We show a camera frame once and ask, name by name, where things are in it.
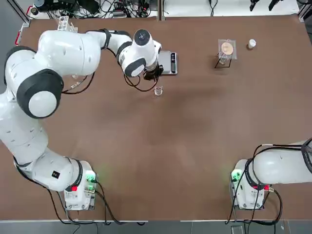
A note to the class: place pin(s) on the silver digital balance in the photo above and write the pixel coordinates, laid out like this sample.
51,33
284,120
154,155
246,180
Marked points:
169,62

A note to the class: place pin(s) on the glass stirring rod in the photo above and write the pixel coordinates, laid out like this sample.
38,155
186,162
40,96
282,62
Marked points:
157,84

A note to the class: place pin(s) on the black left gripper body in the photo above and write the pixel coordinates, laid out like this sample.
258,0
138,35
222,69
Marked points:
153,72

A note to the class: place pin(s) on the small white bottle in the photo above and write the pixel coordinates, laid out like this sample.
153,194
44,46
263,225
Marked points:
252,44

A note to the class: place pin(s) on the aluminium frame post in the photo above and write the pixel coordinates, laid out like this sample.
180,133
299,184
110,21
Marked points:
161,9
23,14

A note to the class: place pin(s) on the small glass beaker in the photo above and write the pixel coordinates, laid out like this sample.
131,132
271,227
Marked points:
158,92

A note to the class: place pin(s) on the white test tube rack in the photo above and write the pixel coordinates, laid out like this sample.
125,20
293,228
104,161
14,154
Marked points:
64,21

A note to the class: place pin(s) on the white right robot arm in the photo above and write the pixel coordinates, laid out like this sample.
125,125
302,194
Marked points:
273,168

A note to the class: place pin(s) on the glass alcohol lamp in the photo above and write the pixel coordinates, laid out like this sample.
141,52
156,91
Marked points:
223,61

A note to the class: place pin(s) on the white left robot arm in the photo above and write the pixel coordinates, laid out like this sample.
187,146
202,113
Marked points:
22,136

